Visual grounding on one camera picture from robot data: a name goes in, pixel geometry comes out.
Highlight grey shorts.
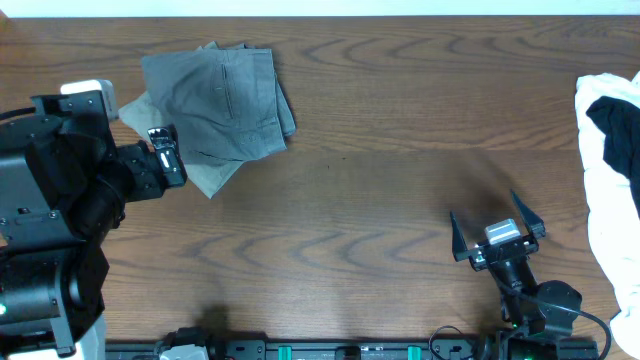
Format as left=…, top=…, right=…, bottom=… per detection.
left=141, top=48, right=295, bottom=161

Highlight folded khaki shorts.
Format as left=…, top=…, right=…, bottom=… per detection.
left=117, top=40, right=246, bottom=200

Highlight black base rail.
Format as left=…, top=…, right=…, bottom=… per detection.
left=105, top=328, right=600, bottom=360

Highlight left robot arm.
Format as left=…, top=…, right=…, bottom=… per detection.
left=1, top=91, right=187, bottom=358

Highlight white garment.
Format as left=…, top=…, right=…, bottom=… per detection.
left=575, top=73, right=639, bottom=358

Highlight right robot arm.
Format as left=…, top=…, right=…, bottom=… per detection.
left=450, top=193, right=582, bottom=359

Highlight black garment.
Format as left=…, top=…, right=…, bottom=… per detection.
left=586, top=96, right=639, bottom=212

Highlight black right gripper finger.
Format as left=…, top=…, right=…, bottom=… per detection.
left=449, top=211, right=469, bottom=262
left=511, top=191, right=546, bottom=239

